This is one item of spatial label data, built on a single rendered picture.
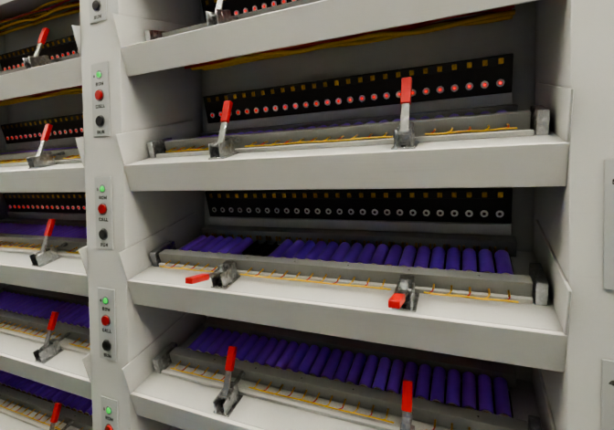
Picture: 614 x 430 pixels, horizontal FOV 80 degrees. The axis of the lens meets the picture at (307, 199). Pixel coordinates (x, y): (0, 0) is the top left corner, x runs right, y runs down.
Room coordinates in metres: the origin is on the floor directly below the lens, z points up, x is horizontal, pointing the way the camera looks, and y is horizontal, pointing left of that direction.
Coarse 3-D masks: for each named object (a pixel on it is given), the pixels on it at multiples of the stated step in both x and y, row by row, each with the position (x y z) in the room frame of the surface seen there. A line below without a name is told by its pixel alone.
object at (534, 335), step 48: (144, 240) 0.63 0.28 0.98; (192, 240) 0.74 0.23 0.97; (144, 288) 0.58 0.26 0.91; (192, 288) 0.54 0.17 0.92; (240, 288) 0.52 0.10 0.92; (288, 288) 0.51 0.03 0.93; (336, 288) 0.49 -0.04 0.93; (384, 336) 0.44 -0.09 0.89; (432, 336) 0.41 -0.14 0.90; (480, 336) 0.39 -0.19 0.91; (528, 336) 0.37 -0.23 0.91
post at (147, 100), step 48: (144, 0) 0.64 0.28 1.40; (192, 0) 0.76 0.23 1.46; (96, 48) 0.62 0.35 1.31; (144, 96) 0.64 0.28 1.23; (192, 96) 0.75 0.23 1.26; (96, 144) 0.62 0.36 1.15; (144, 192) 0.64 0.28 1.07; (192, 192) 0.75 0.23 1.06; (96, 288) 0.63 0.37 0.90; (96, 336) 0.63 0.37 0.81; (144, 336) 0.63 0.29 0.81; (96, 384) 0.63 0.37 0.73
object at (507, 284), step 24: (192, 264) 0.61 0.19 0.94; (216, 264) 0.58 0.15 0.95; (240, 264) 0.56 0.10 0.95; (264, 264) 0.55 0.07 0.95; (288, 264) 0.53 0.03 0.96; (312, 264) 0.52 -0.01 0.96; (336, 264) 0.51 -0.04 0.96; (360, 264) 0.50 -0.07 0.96; (384, 288) 0.46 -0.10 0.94; (432, 288) 0.44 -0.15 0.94; (456, 288) 0.44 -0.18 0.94; (480, 288) 0.43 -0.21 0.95; (504, 288) 0.42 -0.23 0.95; (528, 288) 0.41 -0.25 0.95
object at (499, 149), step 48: (240, 96) 0.70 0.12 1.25; (288, 96) 0.66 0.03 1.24; (336, 96) 0.63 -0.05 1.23; (384, 96) 0.60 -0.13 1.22; (432, 96) 0.57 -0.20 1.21; (480, 96) 0.54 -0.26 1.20; (144, 144) 0.63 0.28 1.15; (192, 144) 0.63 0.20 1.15; (240, 144) 0.59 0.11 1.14; (288, 144) 0.56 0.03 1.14; (336, 144) 0.50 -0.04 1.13; (384, 144) 0.47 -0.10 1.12; (432, 144) 0.43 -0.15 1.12; (480, 144) 0.40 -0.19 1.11; (528, 144) 0.37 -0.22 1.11
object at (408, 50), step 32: (32, 32) 1.01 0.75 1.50; (64, 32) 0.96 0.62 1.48; (448, 32) 0.58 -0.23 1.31; (480, 32) 0.57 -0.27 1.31; (512, 32) 0.55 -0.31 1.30; (256, 64) 0.73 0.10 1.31; (288, 64) 0.70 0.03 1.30; (320, 64) 0.67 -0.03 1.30; (352, 64) 0.65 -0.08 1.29; (384, 64) 0.62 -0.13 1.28; (416, 64) 0.60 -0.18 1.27; (64, 96) 0.96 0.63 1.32; (64, 192) 0.96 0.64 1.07; (512, 224) 0.55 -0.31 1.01
